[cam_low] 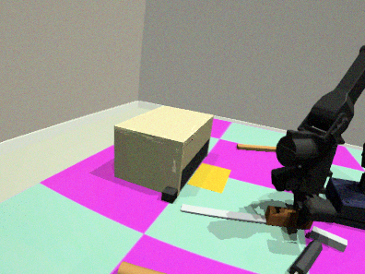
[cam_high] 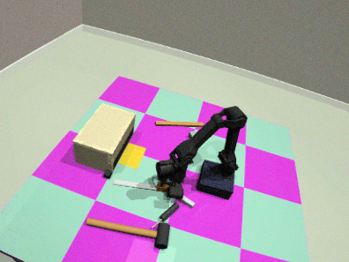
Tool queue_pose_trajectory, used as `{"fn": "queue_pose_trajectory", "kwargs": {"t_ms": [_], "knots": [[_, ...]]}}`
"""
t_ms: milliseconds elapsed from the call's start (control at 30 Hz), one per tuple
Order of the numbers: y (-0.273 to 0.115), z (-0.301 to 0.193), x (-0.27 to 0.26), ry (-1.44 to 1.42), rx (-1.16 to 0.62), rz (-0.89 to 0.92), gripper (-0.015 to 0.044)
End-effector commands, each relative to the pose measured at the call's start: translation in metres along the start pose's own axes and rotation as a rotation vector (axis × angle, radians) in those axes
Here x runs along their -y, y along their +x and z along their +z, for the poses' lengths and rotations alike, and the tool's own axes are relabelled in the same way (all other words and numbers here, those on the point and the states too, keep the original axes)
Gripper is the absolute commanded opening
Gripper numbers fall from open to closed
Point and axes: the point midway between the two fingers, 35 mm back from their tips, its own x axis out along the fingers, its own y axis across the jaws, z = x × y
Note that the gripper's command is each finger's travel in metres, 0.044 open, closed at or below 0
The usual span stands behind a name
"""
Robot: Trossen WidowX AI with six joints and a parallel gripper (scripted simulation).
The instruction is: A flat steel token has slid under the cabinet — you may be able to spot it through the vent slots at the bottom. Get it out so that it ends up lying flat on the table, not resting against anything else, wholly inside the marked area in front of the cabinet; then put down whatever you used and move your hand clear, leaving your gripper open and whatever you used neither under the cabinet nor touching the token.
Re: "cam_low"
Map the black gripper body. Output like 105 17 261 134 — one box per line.
301 164 338 223

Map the brown cylinder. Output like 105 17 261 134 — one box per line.
181 204 313 229

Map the beige low cabinet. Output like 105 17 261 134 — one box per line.
113 105 231 203

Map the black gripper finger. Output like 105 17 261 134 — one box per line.
297 201 308 226
291 189 306 209

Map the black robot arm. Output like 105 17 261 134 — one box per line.
271 45 365 192

